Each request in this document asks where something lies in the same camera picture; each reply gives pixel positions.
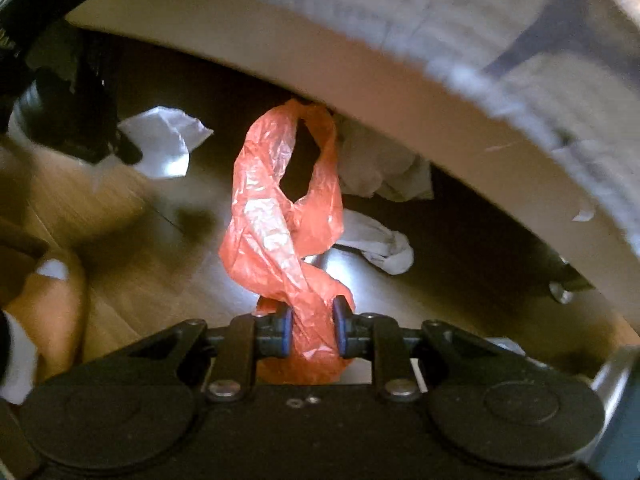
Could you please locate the orange plastic bag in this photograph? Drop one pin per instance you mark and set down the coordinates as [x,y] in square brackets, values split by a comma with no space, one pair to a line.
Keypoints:
[260,220]

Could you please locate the white crumpled tissue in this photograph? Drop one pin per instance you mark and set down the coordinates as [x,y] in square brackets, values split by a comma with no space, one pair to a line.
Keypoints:
[385,247]

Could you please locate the white pants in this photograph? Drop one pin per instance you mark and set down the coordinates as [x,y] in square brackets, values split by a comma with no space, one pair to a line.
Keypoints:
[17,360]

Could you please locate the teal cloth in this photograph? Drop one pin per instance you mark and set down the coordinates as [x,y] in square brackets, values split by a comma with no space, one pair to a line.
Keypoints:
[620,425]

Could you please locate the grey printed blanket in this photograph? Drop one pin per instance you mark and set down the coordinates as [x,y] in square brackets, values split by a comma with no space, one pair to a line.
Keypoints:
[400,5]

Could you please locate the white paper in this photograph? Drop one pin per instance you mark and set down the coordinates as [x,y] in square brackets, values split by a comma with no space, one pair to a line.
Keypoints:
[165,145]

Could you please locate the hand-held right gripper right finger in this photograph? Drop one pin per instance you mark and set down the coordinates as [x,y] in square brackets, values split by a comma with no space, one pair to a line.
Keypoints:
[341,330]

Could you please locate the small white paper scrap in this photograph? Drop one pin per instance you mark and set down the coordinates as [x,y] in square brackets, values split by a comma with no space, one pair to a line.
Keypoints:
[584,215]

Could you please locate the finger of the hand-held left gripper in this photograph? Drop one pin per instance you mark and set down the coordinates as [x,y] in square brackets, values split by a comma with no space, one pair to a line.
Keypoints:
[126,152]

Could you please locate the person's left foot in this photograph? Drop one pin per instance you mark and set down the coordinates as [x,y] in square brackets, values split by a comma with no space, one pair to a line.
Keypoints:
[50,320]

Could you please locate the bed leg caster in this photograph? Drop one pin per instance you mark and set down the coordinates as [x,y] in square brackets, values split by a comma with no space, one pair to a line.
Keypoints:
[565,285]

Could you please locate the white crumpled plastic bag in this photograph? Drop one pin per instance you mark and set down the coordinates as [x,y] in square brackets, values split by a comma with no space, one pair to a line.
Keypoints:
[380,165]

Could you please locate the beige bed frame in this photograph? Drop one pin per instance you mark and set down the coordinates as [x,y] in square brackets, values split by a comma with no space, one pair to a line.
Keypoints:
[350,80]

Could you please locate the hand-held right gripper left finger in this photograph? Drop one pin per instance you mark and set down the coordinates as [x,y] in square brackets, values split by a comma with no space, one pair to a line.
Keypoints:
[285,332]

